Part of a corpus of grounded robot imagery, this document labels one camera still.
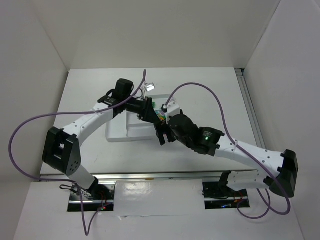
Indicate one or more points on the white divided tray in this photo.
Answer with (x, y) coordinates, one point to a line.
(126, 127)

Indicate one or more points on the aluminium rail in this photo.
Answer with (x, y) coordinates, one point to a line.
(159, 175)
(259, 139)

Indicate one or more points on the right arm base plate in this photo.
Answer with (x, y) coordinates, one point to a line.
(216, 197)

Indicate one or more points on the aluminium rail right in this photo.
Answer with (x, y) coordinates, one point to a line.
(259, 139)

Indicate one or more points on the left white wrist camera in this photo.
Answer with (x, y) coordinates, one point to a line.
(149, 87)

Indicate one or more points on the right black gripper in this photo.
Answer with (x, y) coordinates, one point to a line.
(165, 131)

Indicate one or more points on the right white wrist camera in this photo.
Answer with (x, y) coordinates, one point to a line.
(171, 109)

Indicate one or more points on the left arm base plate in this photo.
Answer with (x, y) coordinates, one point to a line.
(90, 203)

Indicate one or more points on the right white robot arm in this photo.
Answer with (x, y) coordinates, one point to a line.
(273, 170)

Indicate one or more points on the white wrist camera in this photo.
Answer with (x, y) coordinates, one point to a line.
(149, 87)
(171, 109)

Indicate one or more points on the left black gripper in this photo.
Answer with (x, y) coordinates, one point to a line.
(146, 109)

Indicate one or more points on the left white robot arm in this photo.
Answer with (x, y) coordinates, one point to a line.
(62, 145)

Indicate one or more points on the aluminium rail front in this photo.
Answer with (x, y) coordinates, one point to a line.
(159, 175)

